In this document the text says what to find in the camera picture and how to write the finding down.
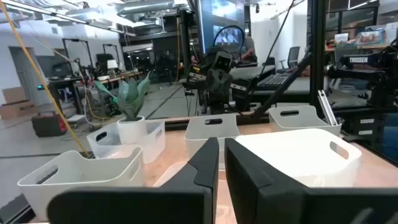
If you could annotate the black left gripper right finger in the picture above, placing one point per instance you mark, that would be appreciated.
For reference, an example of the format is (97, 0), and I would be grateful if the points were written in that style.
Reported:
(264, 199)

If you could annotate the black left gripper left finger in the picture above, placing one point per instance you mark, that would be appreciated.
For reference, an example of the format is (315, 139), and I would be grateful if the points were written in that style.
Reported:
(186, 202)

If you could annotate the grey plastic basket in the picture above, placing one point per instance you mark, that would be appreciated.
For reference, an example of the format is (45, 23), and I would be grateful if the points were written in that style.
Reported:
(298, 123)
(205, 133)

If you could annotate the white item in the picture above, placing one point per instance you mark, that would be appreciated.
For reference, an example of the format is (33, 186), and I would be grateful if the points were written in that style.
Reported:
(84, 174)

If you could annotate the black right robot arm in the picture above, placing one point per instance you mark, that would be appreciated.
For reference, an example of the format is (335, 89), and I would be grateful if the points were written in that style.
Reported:
(245, 88)

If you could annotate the person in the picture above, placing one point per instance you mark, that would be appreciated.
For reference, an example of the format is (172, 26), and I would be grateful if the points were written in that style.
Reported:
(249, 48)

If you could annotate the white plastic basket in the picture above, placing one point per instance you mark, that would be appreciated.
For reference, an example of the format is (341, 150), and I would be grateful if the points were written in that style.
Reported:
(295, 155)

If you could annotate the black keyboard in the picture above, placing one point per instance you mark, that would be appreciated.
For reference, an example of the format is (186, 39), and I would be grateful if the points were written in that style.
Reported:
(273, 80)

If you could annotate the clear plastic basket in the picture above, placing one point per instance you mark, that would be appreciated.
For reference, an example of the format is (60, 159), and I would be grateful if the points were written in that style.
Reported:
(155, 140)

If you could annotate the grey office chair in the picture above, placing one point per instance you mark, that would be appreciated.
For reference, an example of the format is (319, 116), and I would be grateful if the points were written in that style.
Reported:
(293, 56)

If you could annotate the green leafy plant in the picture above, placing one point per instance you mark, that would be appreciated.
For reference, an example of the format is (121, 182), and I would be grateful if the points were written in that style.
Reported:
(132, 99)

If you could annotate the white plant pot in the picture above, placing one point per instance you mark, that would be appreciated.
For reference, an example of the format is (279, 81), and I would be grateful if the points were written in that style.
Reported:
(131, 130)

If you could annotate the white table lamp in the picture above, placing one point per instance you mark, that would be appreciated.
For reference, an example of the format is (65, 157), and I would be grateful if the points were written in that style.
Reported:
(112, 65)

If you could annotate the silver aluminium bar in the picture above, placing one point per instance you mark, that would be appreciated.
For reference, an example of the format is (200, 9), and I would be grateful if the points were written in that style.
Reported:
(327, 107)

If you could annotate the black desk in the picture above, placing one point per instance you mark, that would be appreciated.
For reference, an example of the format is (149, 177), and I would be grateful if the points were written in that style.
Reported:
(63, 81)

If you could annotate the red and black case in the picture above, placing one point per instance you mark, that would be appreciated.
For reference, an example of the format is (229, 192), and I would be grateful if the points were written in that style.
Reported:
(48, 124)

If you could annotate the large brown cardboard box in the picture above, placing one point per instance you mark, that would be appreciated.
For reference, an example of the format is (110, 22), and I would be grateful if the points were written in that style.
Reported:
(17, 109)

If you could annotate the small brown cardboard box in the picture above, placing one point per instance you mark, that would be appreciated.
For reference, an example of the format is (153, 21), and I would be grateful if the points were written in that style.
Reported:
(14, 94)

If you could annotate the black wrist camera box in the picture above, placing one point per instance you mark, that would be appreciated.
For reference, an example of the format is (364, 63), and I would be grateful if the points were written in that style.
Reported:
(224, 62)

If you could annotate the black diagonal frame brace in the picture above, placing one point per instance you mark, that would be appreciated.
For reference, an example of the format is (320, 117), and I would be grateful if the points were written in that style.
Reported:
(280, 90)

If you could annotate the large wall screen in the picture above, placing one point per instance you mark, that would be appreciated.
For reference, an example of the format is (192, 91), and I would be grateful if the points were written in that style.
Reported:
(222, 18)

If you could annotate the black frame post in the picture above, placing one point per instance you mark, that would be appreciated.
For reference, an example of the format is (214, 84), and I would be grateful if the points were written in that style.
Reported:
(317, 46)

